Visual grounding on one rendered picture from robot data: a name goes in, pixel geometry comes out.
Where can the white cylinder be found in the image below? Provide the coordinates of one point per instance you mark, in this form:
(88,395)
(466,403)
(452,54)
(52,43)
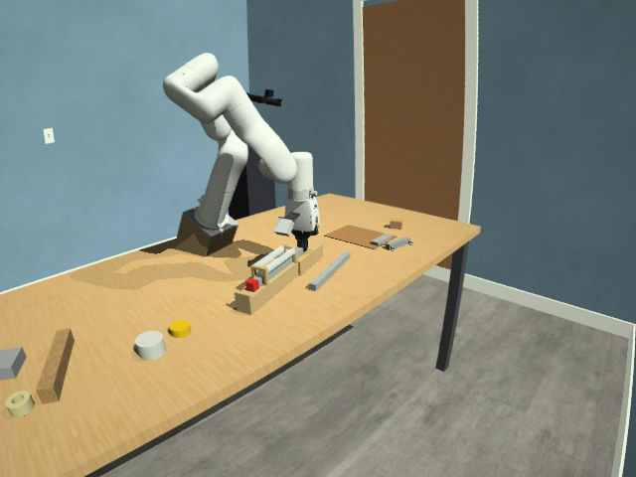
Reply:
(150,345)

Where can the red cube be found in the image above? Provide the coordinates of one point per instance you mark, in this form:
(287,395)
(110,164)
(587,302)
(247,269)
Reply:
(252,285)

